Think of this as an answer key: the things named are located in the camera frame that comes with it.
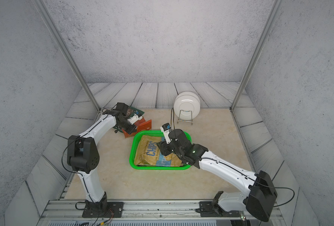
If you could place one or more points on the frame post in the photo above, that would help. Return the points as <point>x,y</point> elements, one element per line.
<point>259,47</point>
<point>41,8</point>

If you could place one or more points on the aluminium front rail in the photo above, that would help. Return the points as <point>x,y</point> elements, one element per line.
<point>150,213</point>

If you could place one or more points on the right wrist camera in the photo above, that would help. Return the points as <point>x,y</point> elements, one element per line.
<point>165,129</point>

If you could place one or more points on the metal wire plate stand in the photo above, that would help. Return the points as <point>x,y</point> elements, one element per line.
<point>185,116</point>

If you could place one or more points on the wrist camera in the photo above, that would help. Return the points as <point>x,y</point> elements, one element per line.
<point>134,118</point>
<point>165,129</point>

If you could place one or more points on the right frame post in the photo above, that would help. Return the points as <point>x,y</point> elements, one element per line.
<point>259,47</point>

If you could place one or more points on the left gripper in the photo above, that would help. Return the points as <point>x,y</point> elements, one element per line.
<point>133,129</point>

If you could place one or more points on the red snack bag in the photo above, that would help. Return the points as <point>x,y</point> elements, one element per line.
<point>142,125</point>

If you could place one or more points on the green plastic basket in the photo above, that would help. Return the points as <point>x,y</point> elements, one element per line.
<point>135,143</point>

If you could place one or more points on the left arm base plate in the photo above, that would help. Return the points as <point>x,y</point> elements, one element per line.
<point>103,209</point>

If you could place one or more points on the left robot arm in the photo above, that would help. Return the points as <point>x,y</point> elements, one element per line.
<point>83,156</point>

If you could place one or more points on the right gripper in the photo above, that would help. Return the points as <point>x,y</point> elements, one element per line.
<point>163,148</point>

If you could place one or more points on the left frame post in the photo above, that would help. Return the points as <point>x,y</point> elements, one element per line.
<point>41,8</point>

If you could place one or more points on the tan chips bag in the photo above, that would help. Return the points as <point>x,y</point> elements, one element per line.
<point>148,154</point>

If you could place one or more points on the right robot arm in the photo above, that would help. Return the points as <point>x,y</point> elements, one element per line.
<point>257,193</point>

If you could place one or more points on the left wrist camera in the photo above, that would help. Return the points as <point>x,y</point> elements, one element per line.
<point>134,118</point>

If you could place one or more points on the white plate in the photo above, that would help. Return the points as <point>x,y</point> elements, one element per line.
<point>187,100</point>

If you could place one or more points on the dark green snack bag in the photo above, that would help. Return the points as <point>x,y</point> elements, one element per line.
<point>133,111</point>

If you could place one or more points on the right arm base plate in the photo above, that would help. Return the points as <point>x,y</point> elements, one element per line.
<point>207,209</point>

